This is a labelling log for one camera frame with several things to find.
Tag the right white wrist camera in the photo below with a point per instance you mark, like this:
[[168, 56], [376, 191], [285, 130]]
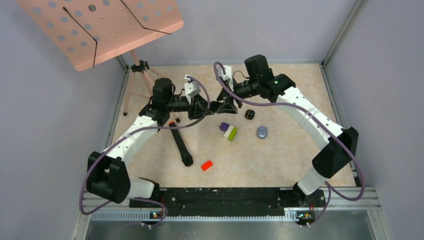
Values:
[[226, 76]]

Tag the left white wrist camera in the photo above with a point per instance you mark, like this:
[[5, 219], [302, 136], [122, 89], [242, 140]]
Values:
[[191, 88]]

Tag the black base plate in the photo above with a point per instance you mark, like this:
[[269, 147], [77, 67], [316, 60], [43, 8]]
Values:
[[234, 202]]

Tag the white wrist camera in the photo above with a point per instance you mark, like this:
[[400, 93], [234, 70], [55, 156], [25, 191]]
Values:
[[191, 88], [226, 76]]

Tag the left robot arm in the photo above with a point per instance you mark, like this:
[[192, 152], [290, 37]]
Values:
[[107, 174]]

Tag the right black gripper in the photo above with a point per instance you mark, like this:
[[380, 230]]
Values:
[[228, 106]]

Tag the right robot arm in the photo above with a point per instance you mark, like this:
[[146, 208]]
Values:
[[337, 144]]

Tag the red block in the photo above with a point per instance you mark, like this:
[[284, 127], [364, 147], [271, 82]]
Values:
[[207, 165]]

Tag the purple white green block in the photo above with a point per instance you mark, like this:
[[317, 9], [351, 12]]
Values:
[[229, 131]]

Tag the black earbud case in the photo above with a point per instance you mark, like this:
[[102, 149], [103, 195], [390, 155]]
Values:
[[214, 106], [249, 114]]

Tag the pink perforated music stand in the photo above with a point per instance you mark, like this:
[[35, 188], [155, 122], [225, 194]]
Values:
[[90, 32]]

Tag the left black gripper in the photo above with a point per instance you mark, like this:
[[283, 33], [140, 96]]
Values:
[[198, 108]]

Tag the silver blue earbud case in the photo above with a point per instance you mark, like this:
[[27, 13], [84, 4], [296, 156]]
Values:
[[262, 132]]

